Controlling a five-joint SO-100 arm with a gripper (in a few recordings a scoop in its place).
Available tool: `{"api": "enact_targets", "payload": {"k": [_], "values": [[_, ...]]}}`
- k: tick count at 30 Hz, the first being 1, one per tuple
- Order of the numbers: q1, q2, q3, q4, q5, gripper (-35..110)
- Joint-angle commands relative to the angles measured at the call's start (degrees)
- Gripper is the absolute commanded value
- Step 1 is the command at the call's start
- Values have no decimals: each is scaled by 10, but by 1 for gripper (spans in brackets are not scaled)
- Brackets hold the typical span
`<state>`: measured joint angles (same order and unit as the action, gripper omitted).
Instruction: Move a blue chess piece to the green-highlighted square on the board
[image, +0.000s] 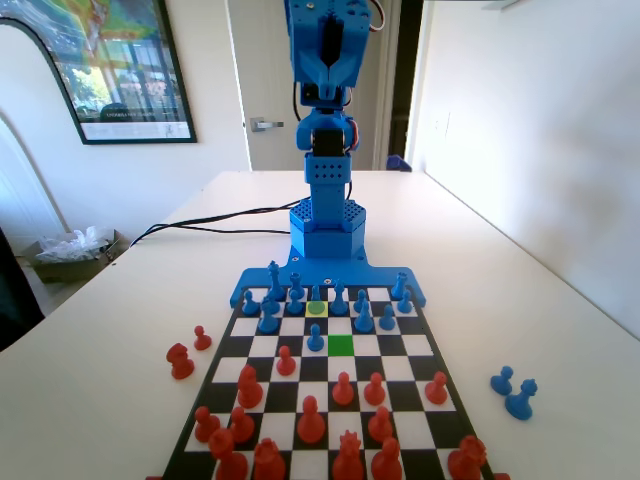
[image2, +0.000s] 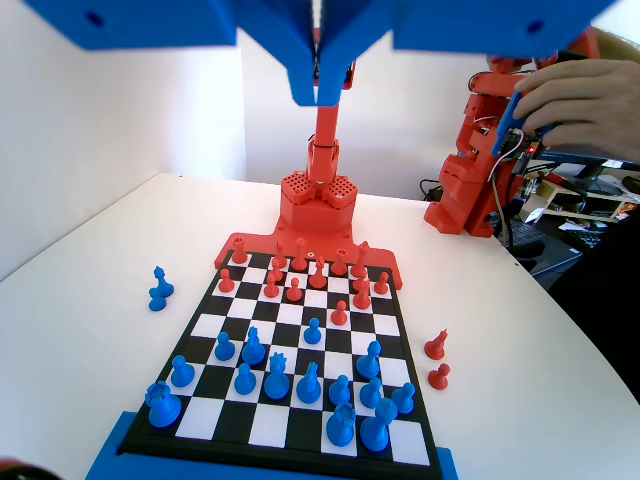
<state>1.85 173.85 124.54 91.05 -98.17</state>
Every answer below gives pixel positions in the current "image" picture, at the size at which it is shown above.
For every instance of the blue queen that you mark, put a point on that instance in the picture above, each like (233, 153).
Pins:
(296, 286)

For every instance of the blue king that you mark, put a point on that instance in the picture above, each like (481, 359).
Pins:
(274, 282)

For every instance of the blue rook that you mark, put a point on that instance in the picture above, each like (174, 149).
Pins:
(399, 286)

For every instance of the small blue printed part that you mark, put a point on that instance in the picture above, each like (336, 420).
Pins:
(398, 163)

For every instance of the black and white chessboard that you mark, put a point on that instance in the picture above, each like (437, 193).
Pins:
(392, 345)

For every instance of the captured red pawn, larger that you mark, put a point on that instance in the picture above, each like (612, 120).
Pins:
(180, 362)

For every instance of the white door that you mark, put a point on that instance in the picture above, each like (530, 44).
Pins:
(260, 60)

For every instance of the red queen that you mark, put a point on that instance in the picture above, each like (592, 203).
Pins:
(348, 460)

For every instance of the red king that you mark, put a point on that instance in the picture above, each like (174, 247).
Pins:
(269, 462)

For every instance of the red knight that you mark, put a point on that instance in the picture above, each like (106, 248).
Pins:
(227, 457)

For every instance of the black framed poster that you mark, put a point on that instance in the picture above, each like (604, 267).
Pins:
(140, 75)

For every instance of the clear plastic wrap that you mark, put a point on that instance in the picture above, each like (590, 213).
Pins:
(75, 245)

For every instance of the red rook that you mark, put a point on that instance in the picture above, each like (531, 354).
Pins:
(466, 459)

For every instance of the cardboard box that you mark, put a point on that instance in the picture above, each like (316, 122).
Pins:
(55, 270)

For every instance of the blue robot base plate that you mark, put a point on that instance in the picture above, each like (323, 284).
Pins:
(250, 280)

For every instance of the white wall switch plate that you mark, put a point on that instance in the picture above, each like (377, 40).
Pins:
(443, 125)

